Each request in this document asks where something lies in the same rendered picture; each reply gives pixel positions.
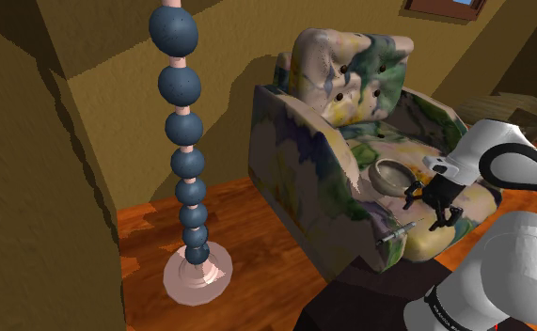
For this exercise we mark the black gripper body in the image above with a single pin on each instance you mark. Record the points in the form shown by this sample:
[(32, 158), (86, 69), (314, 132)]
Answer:
[(442, 191)]

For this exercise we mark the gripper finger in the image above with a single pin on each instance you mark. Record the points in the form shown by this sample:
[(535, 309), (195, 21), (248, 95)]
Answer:
[(453, 214), (409, 195)]

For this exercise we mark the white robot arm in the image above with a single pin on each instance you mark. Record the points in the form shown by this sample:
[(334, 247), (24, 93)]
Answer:
[(515, 266)]

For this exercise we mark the beige grey bowl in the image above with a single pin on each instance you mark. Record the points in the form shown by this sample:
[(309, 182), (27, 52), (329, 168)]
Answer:
[(389, 181)]

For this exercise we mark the grey metal pen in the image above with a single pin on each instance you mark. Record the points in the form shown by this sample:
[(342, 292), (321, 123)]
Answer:
[(394, 235)]

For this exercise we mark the dark robot stand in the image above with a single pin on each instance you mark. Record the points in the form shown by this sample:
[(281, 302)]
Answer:
[(364, 302)]

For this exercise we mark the multicoloured patterned armchair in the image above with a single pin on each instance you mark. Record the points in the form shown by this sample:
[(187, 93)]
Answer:
[(295, 160)]

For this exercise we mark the brown framed window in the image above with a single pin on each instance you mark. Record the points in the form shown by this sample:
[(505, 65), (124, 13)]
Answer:
[(442, 7)]

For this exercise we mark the blue spheres floor lamp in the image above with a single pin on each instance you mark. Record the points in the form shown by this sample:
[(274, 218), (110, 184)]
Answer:
[(179, 87)]

